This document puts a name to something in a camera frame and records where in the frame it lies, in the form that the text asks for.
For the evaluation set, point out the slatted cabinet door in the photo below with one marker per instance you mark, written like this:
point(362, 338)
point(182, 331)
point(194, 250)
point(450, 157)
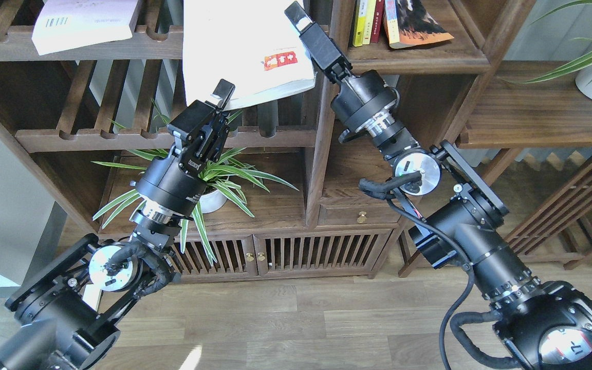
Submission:
point(318, 254)
point(235, 259)

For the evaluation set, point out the yellow upright book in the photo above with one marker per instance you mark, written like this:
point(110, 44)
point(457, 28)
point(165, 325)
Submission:
point(359, 23)
point(369, 20)

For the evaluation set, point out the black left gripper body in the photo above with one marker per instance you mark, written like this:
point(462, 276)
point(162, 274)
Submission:
point(200, 132)

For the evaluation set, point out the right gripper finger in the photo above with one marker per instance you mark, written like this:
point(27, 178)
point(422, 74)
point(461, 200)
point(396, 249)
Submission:
point(298, 17)

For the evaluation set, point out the red earth cover book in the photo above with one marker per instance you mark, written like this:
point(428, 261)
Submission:
point(409, 24)

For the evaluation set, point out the dark red upright book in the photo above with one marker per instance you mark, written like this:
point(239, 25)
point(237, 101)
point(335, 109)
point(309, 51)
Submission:
point(376, 21)

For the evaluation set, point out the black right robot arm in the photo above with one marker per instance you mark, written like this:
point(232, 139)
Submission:
point(506, 317)

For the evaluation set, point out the left slatted cabinet door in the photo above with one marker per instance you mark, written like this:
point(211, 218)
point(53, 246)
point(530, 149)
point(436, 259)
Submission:
point(235, 259)

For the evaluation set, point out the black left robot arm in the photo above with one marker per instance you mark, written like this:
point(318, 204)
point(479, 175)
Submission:
point(69, 311)

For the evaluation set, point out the spider plant in white pot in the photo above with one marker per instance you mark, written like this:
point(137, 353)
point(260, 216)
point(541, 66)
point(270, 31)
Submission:
point(234, 177)

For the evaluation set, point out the right slatted cabinet door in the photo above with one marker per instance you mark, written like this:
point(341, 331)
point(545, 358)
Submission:
point(318, 254)

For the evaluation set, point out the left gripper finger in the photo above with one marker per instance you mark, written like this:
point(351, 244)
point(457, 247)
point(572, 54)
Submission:
point(222, 94)

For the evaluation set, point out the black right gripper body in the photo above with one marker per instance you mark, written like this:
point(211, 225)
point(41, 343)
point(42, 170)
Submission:
point(326, 53)

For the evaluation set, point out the small wooden drawer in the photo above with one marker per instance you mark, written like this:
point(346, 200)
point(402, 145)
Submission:
point(354, 214)

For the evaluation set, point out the white book red stamp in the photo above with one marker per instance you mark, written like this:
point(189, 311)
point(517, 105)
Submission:
point(251, 44)

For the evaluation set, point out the pale pink white book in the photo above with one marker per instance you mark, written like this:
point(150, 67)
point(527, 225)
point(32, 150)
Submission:
point(66, 25)

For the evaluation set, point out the wooden side shelf unit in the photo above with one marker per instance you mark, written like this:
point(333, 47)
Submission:
point(542, 134)

